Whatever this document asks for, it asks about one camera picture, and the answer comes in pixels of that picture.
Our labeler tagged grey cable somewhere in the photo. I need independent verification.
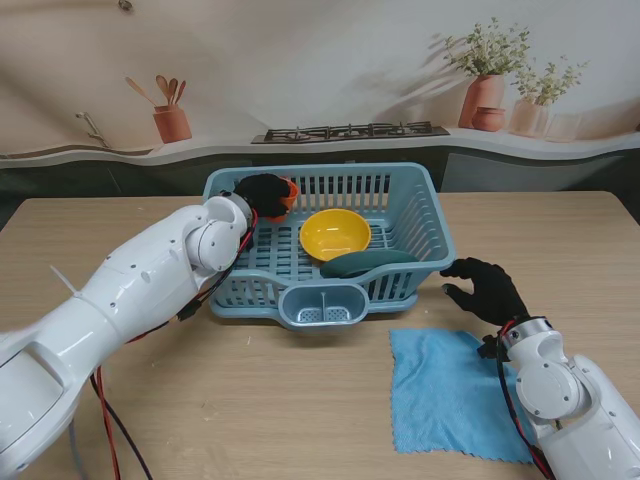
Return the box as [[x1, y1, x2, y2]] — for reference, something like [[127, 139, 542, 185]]
[[68, 424, 87, 480]]

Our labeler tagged red black left arm cable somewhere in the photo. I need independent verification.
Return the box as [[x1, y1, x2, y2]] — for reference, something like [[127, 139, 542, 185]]
[[89, 207, 261, 480]]

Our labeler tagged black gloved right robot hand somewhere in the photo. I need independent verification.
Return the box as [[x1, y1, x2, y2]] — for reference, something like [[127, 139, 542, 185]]
[[439, 257, 531, 329]]

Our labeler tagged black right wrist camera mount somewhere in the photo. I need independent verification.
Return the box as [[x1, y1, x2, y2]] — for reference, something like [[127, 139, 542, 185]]
[[477, 335, 504, 362]]

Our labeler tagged light blue plastic dish basket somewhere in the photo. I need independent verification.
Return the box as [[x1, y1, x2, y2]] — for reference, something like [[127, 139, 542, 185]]
[[187, 162, 457, 321]]

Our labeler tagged yellow plastic plate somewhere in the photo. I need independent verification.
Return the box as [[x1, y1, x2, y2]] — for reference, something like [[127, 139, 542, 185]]
[[299, 208, 373, 263]]

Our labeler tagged red black arm cable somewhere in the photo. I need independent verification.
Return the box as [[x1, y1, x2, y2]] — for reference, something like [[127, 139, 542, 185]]
[[494, 322, 556, 480], [89, 207, 261, 480]]

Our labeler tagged orange plastic cup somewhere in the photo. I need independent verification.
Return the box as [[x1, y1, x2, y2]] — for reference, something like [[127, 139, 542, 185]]
[[264, 175, 300, 225]]

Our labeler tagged white zip tie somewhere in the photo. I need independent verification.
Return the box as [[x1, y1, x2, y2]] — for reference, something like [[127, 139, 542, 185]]
[[49, 265, 84, 300]]

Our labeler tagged teal plastic plate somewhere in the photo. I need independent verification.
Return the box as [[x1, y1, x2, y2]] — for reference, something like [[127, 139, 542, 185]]
[[319, 249, 420, 280]]

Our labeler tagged printed kitchen backdrop banner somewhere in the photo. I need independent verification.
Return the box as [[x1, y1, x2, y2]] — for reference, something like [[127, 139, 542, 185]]
[[0, 0, 640, 231]]

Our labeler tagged blue cleaning cloth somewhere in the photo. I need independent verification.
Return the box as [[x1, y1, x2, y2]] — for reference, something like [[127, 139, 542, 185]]
[[388, 327, 535, 464]]

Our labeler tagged red black right arm cable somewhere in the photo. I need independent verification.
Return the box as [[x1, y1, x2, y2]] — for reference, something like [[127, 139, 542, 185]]
[[494, 322, 556, 480]]

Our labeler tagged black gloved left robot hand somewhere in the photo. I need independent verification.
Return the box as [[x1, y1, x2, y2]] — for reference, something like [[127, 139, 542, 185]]
[[234, 173, 294, 220]]

